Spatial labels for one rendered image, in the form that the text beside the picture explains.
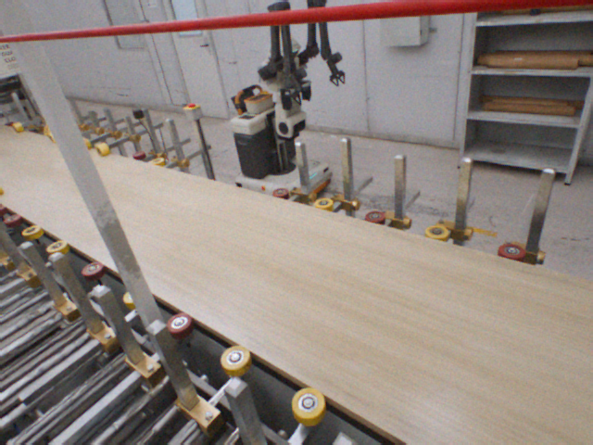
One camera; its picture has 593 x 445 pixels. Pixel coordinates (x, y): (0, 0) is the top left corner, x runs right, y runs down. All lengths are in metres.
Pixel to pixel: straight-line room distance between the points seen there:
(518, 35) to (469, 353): 3.30
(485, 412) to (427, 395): 0.12
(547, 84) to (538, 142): 0.51
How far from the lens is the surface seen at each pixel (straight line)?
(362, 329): 1.17
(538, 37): 4.07
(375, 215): 1.61
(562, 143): 4.28
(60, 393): 1.78
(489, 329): 1.21
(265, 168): 3.49
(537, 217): 1.55
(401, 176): 1.63
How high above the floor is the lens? 1.77
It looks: 32 degrees down
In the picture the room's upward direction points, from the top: 9 degrees counter-clockwise
